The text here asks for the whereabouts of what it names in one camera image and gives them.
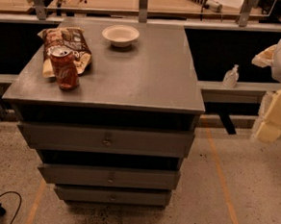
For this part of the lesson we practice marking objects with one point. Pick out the middle grey drawer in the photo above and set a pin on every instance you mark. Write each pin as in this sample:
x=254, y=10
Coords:
x=76, y=175

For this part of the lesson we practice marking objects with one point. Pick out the clear sanitizer bottle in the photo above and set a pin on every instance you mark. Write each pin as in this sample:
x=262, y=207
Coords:
x=231, y=77

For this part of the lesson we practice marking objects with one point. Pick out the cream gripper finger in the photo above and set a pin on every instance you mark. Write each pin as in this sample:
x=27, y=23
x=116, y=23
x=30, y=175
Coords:
x=265, y=58
x=267, y=127

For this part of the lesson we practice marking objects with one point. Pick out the white paper bowl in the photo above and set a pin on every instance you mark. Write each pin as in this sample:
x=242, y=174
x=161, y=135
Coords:
x=120, y=35

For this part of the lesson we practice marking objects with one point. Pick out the grey drawer cabinet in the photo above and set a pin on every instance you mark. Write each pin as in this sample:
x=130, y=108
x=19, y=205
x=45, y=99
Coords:
x=149, y=86

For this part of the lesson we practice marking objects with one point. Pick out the black grey flashlight tool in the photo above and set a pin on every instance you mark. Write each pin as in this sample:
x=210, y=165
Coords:
x=209, y=5

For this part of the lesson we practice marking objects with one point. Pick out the brown chip bag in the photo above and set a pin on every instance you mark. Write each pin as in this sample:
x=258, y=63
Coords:
x=70, y=37

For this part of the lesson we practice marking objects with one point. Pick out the grey metal rail frame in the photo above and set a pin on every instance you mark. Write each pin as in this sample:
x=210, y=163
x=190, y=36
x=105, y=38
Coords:
x=239, y=13

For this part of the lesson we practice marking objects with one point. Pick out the grey drawer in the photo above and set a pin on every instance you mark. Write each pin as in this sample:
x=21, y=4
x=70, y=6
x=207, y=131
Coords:
x=114, y=195
x=76, y=175
x=106, y=140

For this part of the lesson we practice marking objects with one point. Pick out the top grey drawer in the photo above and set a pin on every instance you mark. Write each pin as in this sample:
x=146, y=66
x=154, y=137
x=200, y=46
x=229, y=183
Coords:
x=106, y=140

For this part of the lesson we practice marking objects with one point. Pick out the red coke can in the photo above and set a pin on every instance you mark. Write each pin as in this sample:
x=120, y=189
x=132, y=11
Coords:
x=62, y=61

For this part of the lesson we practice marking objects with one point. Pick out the bottom grey drawer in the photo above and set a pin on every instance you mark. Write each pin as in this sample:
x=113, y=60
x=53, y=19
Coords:
x=114, y=195

